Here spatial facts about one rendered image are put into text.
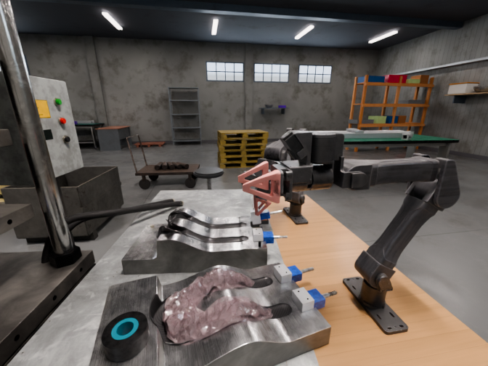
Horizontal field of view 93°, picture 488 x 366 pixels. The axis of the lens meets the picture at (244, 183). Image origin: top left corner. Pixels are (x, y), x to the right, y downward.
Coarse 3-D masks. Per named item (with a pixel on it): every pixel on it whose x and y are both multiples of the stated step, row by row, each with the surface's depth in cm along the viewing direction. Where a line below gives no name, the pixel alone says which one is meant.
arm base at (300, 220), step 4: (292, 204) 121; (296, 204) 120; (284, 208) 131; (288, 208) 131; (292, 208) 121; (296, 208) 120; (300, 208) 121; (288, 212) 125; (292, 212) 122; (296, 212) 121; (300, 212) 122; (292, 216) 122; (296, 216) 122; (300, 216) 122; (292, 220) 119; (296, 220) 118; (300, 220) 118; (304, 220) 118; (296, 224) 115
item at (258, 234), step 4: (256, 228) 87; (260, 228) 87; (252, 232) 88; (256, 232) 84; (260, 232) 84; (264, 232) 87; (268, 232) 87; (256, 236) 83; (260, 236) 83; (264, 236) 84; (268, 236) 84; (272, 236) 84; (276, 236) 86; (280, 236) 86; (284, 236) 86; (256, 240) 84; (260, 240) 84; (264, 240) 84; (268, 240) 84; (272, 240) 84
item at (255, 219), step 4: (252, 208) 97; (252, 212) 92; (264, 212) 94; (268, 212) 93; (272, 212) 95; (276, 212) 95; (280, 212) 95; (252, 216) 93; (256, 216) 93; (260, 216) 93; (264, 216) 93; (268, 216) 93; (252, 220) 93; (256, 220) 93; (260, 220) 93
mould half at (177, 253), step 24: (240, 216) 103; (144, 240) 90; (168, 240) 77; (192, 240) 81; (144, 264) 79; (168, 264) 79; (192, 264) 80; (216, 264) 80; (240, 264) 81; (264, 264) 82
